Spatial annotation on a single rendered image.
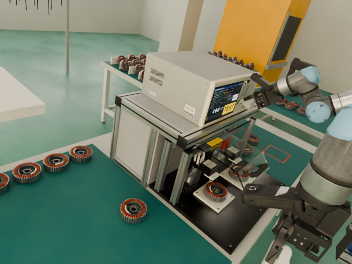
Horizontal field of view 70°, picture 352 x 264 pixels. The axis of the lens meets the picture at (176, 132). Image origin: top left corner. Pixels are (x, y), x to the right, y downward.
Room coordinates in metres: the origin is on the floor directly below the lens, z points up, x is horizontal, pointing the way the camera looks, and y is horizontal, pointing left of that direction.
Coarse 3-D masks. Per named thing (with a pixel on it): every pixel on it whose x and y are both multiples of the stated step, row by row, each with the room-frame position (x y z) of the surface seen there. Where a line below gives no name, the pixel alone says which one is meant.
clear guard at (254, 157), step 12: (204, 144) 0.92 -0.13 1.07; (216, 144) 0.94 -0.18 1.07; (228, 144) 0.97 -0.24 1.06; (240, 144) 0.99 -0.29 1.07; (216, 156) 0.85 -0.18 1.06; (228, 156) 0.87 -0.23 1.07; (240, 156) 0.89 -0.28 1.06; (252, 156) 0.91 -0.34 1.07; (264, 156) 0.96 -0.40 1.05; (240, 168) 0.80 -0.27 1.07; (252, 168) 0.86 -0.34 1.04; (240, 180) 0.76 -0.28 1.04; (252, 180) 0.81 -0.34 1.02
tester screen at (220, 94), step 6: (234, 84) 1.10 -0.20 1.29; (240, 84) 1.15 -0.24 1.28; (216, 90) 0.98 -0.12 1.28; (222, 90) 1.02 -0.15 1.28; (228, 90) 1.07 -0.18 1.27; (234, 90) 1.12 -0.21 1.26; (216, 96) 0.99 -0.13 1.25; (222, 96) 1.04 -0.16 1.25; (228, 96) 1.09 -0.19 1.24; (216, 102) 1.01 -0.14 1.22; (222, 102) 1.05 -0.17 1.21; (228, 102) 1.10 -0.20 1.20; (210, 108) 0.98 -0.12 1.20; (222, 108) 1.07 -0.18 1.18; (210, 114) 0.99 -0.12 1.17
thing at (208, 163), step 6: (192, 162) 1.01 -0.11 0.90; (204, 162) 1.00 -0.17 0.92; (210, 162) 1.01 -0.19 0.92; (192, 168) 1.01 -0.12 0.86; (198, 168) 0.99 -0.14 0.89; (204, 168) 0.97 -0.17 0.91; (210, 168) 0.96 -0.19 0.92; (216, 168) 0.99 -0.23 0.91; (204, 174) 0.97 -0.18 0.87; (210, 174) 0.95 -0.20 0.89; (216, 174) 0.98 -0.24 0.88
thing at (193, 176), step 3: (189, 171) 1.03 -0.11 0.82; (195, 171) 1.04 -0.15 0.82; (198, 171) 1.05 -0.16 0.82; (186, 174) 1.01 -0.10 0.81; (189, 174) 1.00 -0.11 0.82; (192, 174) 1.01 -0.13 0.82; (195, 174) 1.02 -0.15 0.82; (198, 174) 1.03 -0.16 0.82; (186, 177) 1.01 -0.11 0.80; (189, 177) 1.00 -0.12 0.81; (192, 177) 0.99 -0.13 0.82; (195, 177) 1.01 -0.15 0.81; (198, 177) 1.03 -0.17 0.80; (186, 180) 1.01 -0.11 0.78; (192, 180) 0.99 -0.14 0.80; (195, 180) 1.02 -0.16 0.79; (189, 183) 0.99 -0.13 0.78; (192, 183) 1.00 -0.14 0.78
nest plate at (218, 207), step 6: (210, 180) 1.05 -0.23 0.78; (204, 186) 0.99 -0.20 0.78; (198, 192) 0.94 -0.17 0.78; (204, 198) 0.91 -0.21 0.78; (228, 198) 0.95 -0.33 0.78; (234, 198) 0.97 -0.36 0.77; (210, 204) 0.88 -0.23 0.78; (216, 204) 0.89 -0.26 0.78; (222, 204) 0.90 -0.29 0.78; (216, 210) 0.86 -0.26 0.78
